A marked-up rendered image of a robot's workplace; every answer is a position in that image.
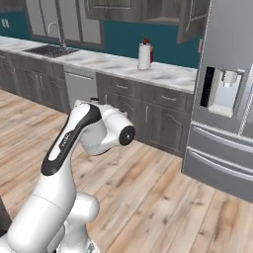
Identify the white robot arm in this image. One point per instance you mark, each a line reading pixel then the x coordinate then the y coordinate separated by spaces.
pixel 56 197

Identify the grey base cabinet door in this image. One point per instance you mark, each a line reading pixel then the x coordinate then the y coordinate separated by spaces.
pixel 130 107
pixel 164 128

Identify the red juice bottle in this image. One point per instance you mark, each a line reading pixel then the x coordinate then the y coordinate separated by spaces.
pixel 151 52

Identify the grey base cabinet run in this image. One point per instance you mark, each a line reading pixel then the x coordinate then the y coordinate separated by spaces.
pixel 33 79

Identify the open grey cabinet door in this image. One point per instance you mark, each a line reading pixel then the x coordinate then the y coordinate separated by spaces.
pixel 191 19

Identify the narrow grey drawer front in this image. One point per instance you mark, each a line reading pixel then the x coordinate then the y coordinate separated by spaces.
pixel 122 82

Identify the wide grey drawer front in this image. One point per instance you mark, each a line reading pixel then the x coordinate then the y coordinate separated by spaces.
pixel 169 92

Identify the stainless steel dishwasher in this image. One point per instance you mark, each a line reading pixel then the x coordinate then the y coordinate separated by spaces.
pixel 80 87

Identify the white paper towel roll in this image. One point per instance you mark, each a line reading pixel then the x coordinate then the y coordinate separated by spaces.
pixel 144 56

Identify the dark kitchen sink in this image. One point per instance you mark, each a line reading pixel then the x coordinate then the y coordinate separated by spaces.
pixel 51 50

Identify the silver curved tap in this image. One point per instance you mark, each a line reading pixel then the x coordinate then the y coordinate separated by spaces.
pixel 61 41

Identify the pale grey panelled window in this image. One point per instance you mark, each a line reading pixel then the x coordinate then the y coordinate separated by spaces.
pixel 66 19

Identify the stainless steel fridge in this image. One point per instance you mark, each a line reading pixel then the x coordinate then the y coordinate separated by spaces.
pixel 224 39

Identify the grey open wall cabinet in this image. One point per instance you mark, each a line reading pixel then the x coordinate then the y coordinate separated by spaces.
pixel 131 10

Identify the white wall outlet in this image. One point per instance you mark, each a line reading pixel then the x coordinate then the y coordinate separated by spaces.
pixel 5 23

